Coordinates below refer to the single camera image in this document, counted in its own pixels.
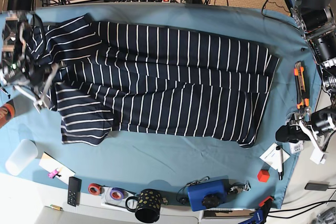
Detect orange can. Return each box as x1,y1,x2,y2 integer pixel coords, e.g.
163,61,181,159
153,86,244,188
0,102,15,127

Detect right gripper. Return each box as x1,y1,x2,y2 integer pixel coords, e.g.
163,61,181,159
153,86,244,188
13,63,66,113

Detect white marker pen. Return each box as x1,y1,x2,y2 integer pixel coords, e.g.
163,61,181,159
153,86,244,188
276,145,284,180

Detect black remote control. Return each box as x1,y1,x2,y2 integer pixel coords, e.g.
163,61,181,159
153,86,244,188
67,176,82,207

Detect blue box with black knob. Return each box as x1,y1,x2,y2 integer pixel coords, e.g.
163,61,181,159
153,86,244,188
187,180,227,211

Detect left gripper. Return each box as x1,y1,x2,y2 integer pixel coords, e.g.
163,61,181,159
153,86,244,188
275,106,335,165

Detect purple tape roll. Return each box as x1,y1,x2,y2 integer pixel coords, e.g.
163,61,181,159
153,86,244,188
110,187,124,201

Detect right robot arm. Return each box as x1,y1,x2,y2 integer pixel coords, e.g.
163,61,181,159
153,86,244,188
1,0,62,111

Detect white paper card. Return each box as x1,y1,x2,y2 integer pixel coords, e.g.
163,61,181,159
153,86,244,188
259,143,290,170

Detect black mug gold dots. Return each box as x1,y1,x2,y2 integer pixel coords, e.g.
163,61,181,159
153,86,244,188
125,189,162,223

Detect navy white striped t-shirt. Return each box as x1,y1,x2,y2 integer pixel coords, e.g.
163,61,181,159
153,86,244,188
27,14,279,148

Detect red cube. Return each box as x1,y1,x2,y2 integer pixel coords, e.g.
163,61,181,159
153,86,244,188
257,169,270,183

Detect translucent plastic cup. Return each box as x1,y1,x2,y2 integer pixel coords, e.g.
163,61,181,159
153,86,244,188
5,139,38,176

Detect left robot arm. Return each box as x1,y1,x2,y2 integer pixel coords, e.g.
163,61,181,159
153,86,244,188
276,0,335,164

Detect white cardboard sheet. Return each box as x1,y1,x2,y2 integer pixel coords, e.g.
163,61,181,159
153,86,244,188
39,152,75,185

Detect orange black utility knife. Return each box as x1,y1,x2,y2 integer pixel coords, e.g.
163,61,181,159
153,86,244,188
294,61,310,113

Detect blue orange clamp bottom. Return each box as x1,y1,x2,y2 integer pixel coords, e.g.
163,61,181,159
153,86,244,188
239,196,274,224

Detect light blue tablecloth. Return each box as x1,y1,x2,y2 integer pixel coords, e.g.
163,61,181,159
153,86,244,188
1,3,332,207

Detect clear plastic blister pack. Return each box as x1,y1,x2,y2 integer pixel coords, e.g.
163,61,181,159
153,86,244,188
289,141,304,154

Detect metal carabiner keys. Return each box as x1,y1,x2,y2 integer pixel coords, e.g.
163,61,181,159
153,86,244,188
228,181,251,195

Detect red tape roll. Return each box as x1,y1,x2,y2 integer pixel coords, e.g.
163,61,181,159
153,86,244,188
88,183,102,196

